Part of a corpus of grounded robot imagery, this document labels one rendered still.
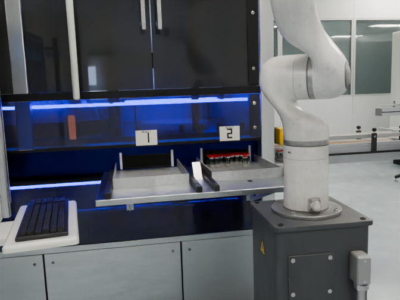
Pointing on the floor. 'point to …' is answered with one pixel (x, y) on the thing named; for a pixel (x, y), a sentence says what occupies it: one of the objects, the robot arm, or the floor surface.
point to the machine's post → (266, 23)
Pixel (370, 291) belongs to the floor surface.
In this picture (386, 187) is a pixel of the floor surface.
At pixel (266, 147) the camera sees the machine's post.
